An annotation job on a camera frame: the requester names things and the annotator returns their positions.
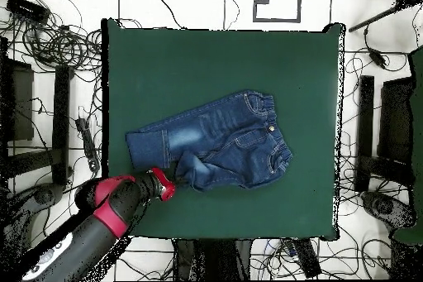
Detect coil of black cables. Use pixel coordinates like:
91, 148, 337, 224
22, 25, 102, 72

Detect small black power adapter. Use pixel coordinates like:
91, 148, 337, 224
367, 47, 388, 69

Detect black stand with rod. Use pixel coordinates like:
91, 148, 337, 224
348, 0, 423, 33

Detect black adapter box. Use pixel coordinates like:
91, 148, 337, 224
5, 0, 51, 26

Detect dark green table cloth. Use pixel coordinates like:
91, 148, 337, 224
100, 18, 346, 241

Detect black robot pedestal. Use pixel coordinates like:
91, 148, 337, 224
173, 237, 254, 281

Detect long black power strip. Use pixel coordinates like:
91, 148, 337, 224
292, 237, 322, 279

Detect dark flat panel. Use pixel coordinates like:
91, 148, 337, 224
0, 58, 35, 142
377, 75, 416, 165

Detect black stand bar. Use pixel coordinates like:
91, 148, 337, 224
51, 65, 73, 186
354, 74, 375, 193

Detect grey stand base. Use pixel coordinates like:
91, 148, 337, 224
359, 190, 417, 230
0, 182, 65, 263

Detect grey floor hatch frame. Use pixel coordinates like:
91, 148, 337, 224
253, 0, 302, 24

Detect blue denim jeans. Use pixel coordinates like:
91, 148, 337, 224
125, 88, 294, 193

